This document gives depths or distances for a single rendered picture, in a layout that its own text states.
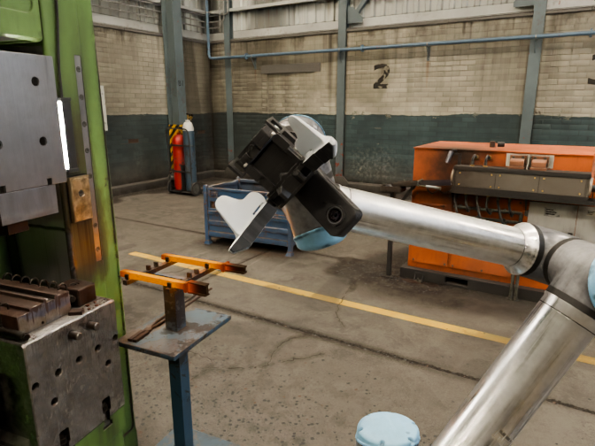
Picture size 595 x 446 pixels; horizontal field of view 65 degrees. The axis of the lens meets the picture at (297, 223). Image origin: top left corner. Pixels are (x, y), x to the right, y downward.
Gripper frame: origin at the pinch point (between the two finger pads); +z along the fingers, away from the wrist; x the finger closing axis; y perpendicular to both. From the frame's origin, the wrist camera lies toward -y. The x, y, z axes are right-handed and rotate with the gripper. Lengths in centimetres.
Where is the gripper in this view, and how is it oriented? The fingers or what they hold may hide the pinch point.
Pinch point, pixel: (284, 205)
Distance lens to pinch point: 45.8
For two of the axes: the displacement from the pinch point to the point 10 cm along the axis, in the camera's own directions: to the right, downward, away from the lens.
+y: -7.4, -6.5, -1.4
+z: -0.9, 3.0, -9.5
